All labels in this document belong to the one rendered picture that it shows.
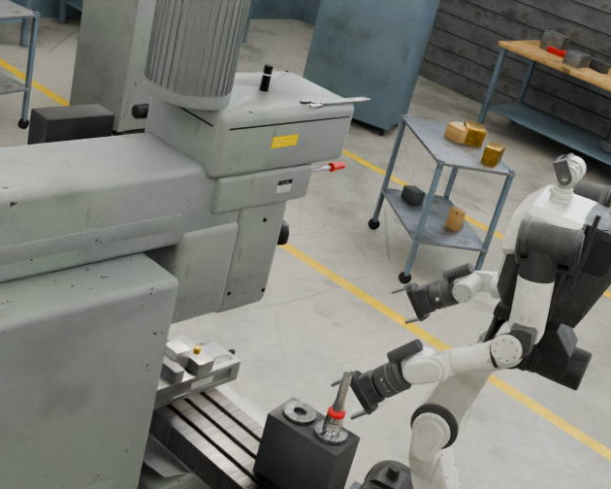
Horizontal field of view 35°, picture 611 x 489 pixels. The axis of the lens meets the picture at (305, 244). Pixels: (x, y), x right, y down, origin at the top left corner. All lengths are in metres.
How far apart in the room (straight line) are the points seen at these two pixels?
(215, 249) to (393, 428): 2.47
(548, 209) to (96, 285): 1.15
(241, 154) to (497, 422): 3.03
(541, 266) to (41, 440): 1.21
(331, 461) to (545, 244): 0.75
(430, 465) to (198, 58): 1.42
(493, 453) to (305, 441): 2.35
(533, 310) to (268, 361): 2.61
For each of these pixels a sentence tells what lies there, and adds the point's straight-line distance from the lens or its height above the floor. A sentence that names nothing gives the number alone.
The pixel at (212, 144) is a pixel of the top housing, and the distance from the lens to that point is 2.15.
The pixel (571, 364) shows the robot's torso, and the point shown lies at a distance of 2.68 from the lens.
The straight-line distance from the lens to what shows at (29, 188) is 1.92.
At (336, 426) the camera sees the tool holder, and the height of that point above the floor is 1.17.
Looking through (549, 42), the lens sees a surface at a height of 0.97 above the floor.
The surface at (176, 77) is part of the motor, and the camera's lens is 2.09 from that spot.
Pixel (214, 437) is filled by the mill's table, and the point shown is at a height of 0.94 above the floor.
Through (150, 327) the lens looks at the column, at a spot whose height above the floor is 1.45.
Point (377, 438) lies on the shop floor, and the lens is 4.53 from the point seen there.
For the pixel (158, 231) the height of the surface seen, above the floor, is 1.62.
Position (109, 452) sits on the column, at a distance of 2.27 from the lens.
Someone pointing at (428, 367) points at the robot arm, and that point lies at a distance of 2.51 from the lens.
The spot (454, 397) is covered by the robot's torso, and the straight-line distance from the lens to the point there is 2.81.
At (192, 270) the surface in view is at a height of 1.49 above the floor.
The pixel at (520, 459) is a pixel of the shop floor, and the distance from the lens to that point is 4.77.
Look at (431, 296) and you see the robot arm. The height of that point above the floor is 1.26.
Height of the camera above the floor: 2.55
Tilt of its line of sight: 25 degrees down
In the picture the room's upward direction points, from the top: 15 degrees clockwise
